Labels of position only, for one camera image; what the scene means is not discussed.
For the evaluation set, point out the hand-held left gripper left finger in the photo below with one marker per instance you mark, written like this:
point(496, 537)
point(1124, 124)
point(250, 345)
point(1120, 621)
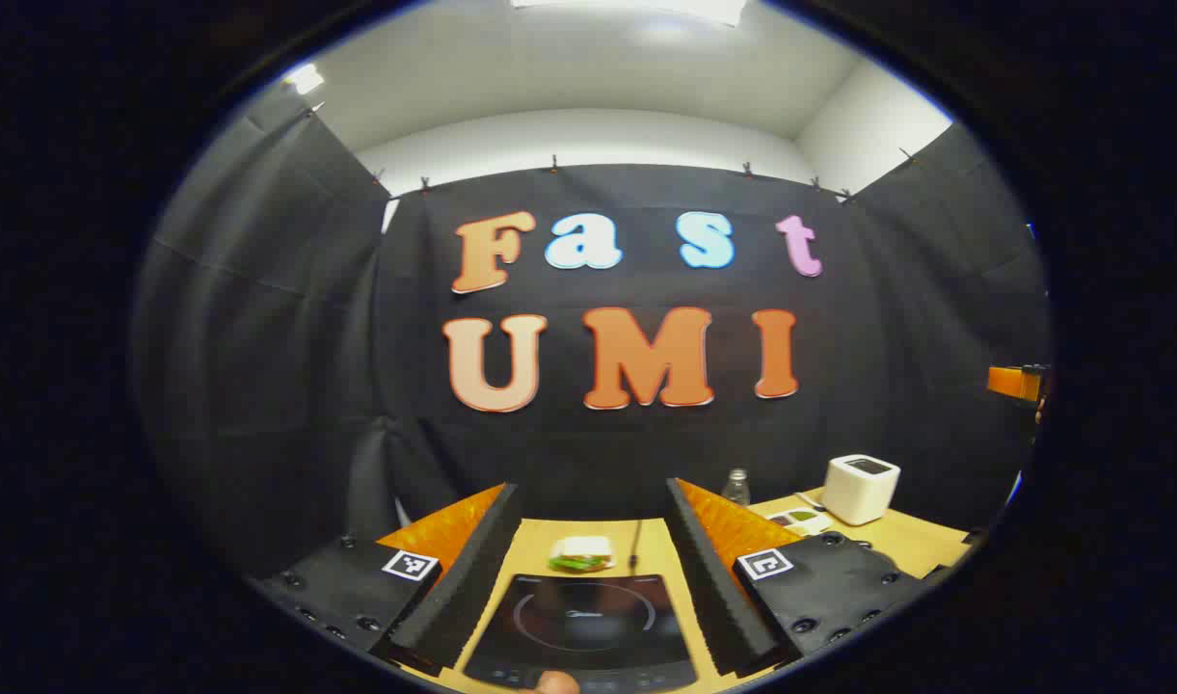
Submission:
point(463, 588)

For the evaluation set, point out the sandwich with lettuce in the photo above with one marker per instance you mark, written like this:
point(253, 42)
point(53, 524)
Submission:
point(581, 554)

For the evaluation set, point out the white toaster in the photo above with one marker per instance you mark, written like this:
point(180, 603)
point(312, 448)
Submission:
point(858, 492)

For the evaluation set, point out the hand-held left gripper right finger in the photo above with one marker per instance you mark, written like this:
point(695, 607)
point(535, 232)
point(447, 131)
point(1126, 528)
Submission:
point(718, 598)

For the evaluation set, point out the black backdrop cloth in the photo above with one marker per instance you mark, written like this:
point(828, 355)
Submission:
point(646, 443)

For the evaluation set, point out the ceiling light panel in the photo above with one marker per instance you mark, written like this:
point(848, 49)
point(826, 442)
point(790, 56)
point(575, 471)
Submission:
point(305, 78)
point(636, 8)

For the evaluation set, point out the clear plastic water bottle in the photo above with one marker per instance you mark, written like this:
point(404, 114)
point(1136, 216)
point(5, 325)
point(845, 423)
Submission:
point(736, 490)

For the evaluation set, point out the black induction cooktop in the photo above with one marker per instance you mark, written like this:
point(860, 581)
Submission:
point(588, 627)

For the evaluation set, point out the white divided dish of beans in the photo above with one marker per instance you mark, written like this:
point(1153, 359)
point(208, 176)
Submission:
point(802, 520)

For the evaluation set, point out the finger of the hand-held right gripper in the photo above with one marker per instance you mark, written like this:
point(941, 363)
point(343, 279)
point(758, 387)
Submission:
point(1012, 383)

